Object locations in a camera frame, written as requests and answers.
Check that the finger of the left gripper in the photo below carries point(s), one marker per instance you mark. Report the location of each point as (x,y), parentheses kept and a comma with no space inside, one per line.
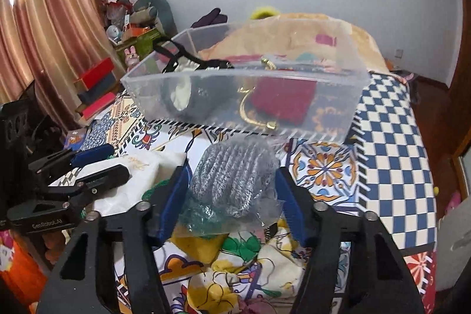
(63,161)
(89,187)

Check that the pink curtain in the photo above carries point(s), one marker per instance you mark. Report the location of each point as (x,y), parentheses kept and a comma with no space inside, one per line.
(51,43)

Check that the peach plush blanket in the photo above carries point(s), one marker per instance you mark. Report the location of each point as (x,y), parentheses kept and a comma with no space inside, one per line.
(290,35)

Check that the black and white undergarment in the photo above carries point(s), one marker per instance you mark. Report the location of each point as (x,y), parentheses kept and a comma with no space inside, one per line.
(192,88)

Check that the dark purple jacket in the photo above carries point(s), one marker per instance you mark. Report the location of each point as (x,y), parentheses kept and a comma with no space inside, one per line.
(212,18)

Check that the red pouch with gold chain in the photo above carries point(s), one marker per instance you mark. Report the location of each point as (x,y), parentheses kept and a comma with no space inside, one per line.
(268,101)

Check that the yellow curved pillow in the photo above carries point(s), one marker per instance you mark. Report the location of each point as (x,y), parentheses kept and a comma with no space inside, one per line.
(263,12)

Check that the grey green dinosaur plush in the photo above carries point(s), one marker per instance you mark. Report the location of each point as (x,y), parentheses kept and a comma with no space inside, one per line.
(155,13)

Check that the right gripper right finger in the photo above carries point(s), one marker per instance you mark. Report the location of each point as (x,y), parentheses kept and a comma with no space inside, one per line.
(378,281)

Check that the green cardboard box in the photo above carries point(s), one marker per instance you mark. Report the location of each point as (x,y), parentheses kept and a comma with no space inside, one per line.
(142,45)

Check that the grey knitted item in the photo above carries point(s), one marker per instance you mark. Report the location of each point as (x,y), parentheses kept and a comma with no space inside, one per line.
(233,189)

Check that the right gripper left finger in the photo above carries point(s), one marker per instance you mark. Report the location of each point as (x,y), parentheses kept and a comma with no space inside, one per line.
(173,203)

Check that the patterned patchwork table cover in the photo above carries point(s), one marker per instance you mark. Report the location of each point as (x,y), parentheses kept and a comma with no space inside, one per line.
(382,167)

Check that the pink rabbit toy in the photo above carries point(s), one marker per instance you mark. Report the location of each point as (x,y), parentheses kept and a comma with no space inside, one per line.
(132,59)

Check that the white cloth bag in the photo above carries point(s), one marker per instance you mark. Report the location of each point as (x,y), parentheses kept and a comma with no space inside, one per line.
(146,169)

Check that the clear plastic storage box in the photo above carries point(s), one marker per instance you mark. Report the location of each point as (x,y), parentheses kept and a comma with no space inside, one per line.
(328,119)

